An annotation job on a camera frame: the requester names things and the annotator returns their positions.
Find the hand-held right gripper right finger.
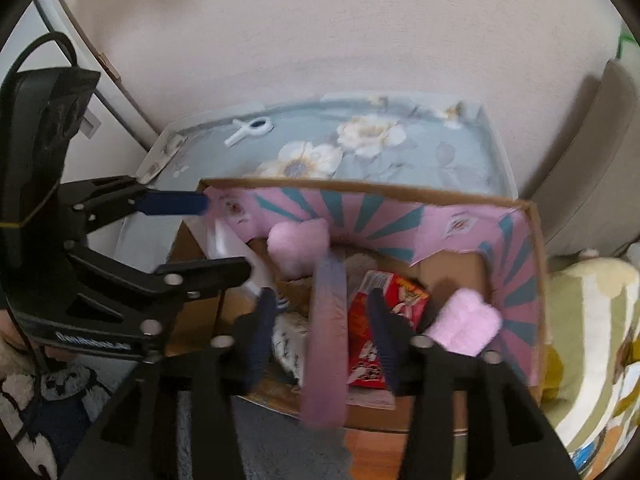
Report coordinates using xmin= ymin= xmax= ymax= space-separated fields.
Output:
xmin=367 ymin=292 xmax=581 ymax=480

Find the long pink box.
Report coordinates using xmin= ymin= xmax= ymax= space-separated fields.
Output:
xmin=300 ymin=252 xmax=351 ymax=428

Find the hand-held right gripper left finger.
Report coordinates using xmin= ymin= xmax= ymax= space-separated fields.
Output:
xmin=60 ymin=287 xmax=281 ymax=480

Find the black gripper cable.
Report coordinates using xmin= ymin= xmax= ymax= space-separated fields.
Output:
xmin=7 ymin=31 xmax=81 ymax=78

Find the black and white printed cloth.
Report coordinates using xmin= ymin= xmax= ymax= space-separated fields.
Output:
xmin=0 ymin=340 xmax=116 ymax=480

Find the cardboard box with pink lining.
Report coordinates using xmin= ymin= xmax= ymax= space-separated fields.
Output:
xmin=165 ymin=177 xmax=546 ymax=433

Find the pink fuzzy sock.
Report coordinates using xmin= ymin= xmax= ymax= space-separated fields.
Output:
xmin=267 ymin=218 xmax=331 ymax=281
xmin=427 ymin=290 xmax=503 ymax=358

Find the red snack packet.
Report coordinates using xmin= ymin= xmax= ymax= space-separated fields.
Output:
xmin=350 ymin=270 xmax=431 ymax=391

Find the beige sofa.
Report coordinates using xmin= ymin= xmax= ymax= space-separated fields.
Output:
xmin=525 ymin=60 xmax=640 ymax=261

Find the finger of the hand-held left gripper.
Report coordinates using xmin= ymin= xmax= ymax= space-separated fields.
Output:
xmin=59 ymin=175 xmax=211 ymax=236
xmin=65 ymin=242 xmax=253 ymax=341

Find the green floral cushion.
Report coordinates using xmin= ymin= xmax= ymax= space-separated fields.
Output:
xmin=542 ymin=257 xmax=640 ymax=471

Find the white plastic clip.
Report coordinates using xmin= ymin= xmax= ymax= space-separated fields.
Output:
xmin=225 ymin=117 xmax=273 ymax=147

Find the white printed packet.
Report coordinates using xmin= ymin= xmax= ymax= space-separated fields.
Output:
xmin=272 ymin=310 xmax=311 ymax=386

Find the white door frame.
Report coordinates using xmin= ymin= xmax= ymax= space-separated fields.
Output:
xmin=35 ymin=0 xmax=166 ymax=151

